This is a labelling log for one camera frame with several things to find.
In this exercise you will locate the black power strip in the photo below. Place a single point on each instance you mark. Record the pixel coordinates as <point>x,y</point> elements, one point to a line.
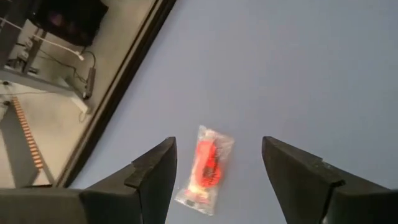
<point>90,82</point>

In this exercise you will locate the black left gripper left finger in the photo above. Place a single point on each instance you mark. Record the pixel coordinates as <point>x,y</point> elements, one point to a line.
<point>109,205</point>

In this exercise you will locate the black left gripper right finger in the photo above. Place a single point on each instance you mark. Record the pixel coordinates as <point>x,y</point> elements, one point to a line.
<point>311,193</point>

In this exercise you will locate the red candy in clear wrapper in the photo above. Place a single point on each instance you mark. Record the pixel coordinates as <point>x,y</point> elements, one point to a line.
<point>208,168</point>

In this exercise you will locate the black orange-striped floor mat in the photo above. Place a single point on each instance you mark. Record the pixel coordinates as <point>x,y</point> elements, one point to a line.
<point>27,133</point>

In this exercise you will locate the grey desk leg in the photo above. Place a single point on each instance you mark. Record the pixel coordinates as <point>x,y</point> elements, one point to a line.
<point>37,82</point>

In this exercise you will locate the black box under desk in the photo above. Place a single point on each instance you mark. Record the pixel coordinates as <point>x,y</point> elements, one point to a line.
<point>68,18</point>

